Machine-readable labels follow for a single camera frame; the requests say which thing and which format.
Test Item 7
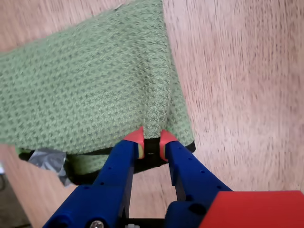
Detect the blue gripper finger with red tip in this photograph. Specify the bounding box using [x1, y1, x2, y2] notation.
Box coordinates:
[42, 126, 145, 228]
[159, 129, 234, 202]

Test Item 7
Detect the grey tape piece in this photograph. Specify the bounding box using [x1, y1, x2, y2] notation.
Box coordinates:
[28, 148, 73, 188]

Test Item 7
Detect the green waffle cloth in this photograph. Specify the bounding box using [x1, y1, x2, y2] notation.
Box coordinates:
[0, 0, 197, 187]

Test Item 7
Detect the red camera mount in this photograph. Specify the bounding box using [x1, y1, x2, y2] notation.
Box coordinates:
[198, 190, 304, 228]

